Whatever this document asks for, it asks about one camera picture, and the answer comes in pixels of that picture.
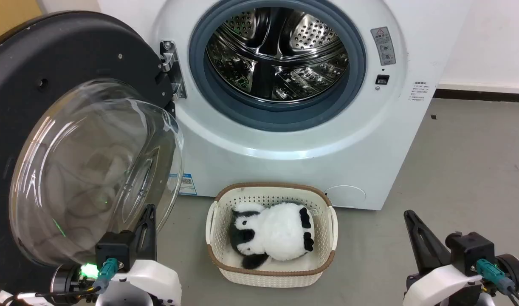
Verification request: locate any cream plastic laundry basket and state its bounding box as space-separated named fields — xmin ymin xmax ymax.
xmin=206 ymin=183 xmax=338 ymax=288

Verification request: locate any stainless steel washer drum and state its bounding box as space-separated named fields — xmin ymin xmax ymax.
xmin=205 ymin=6 xmax=350 ymax=102

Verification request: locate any black white panda plush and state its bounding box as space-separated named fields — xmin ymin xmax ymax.
xmin=230 ymin=202 xmax=315 ymax=269

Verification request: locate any teal cable connector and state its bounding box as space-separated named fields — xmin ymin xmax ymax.
xmin=476 ymin=258 xmax=515 ymax=295
xmin=93 ymin=258 xmax=118 ymax=294

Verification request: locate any blue white energy sticker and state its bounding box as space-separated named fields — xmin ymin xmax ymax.
xmin=178 ymin=172 xmax=198 ymax=196

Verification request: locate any round white filter cover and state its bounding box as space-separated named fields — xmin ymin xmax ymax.
xmin=325 ymin=185 xmax=367 ymax=209

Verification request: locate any teal right cable connector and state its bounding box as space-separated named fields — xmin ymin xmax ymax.
xmin=476 ymin=258 xmax=515 ymax=295

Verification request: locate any grey warning sticker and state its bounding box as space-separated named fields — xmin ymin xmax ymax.
xmin=370 ymin=27 xmax=396 ymax=66

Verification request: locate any teal left cable connector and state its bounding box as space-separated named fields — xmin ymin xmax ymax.
xmin=93 ymin=258 xmax=118 ymax=294

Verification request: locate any small printed text label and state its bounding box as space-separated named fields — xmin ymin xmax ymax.
xmin=409 ymin=81 xmax=430 ymax=103

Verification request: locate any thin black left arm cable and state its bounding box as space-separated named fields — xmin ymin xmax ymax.
xmin=13 ymin=286 xmax=104 ymax=299

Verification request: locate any dark baseboard strip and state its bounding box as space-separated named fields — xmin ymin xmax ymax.
xmin=433 ymin=83 xmax=519 ymax=103

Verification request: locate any white front-load washing machine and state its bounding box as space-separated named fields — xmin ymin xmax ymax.
xmin=97 ymin=0 xmax=472 ymax=211

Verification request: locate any black round glass washer door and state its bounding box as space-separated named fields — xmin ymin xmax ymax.
xmin=0 ymin=11 xmax=184 ymax=306

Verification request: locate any yellow wooden panel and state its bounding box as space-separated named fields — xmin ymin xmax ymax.
xmin=0 ymin=0 xmax=43 ymax=45

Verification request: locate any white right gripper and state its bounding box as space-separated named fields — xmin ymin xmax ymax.
xmin=403 ymin=210 xmax=484 ymax=306

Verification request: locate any metal door hinge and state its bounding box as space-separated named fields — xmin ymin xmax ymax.
xmin=159 ymin=40 xmax=188 ymax=100

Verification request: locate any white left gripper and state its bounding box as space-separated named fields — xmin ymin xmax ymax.
xmin=96 ymin=204 xmax=182 ymax=306

